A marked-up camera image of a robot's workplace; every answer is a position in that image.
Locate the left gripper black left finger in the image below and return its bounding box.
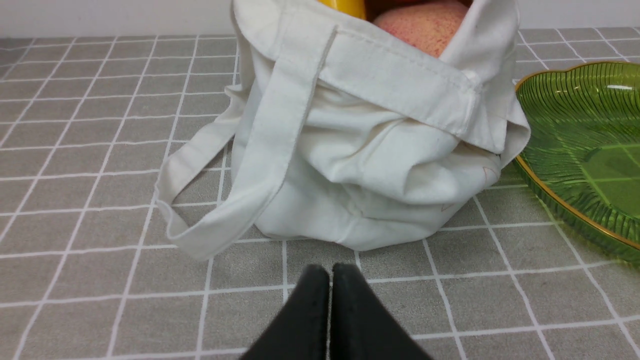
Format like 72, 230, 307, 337
241, 264, 330, 360

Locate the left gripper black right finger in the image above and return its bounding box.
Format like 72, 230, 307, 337
330, 263, 432, 360

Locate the white cloth tote bag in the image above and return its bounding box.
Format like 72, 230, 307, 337
155, 0, 531, 260

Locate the yellow fruit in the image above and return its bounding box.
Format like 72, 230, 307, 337
318, 0, 367, 21

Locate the grey checked tablecloth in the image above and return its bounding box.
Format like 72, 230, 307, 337
0, 34, 639, 360

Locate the green glass leaf plate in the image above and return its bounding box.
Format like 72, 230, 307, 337
514, 61, 640, 268

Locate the pink peach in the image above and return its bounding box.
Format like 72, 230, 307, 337
373, 0, 470, 59

